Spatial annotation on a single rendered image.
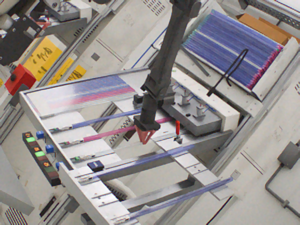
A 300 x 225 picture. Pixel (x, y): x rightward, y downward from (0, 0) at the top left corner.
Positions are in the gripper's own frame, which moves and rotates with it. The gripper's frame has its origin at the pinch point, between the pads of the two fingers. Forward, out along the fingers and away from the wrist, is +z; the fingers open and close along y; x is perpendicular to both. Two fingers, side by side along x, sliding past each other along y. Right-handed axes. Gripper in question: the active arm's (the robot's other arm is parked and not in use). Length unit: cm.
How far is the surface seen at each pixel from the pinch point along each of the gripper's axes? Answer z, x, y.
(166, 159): 3.3, -4.6, -10.1
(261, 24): -35, -99, 41
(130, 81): -2, -23, 49
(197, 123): -7.3, -21.3, -5.0
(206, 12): -39, -62, 48
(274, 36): -33, -97, 28
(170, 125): -1.0, -17.2, 6.5
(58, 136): 3.4, 28.6, 18.0
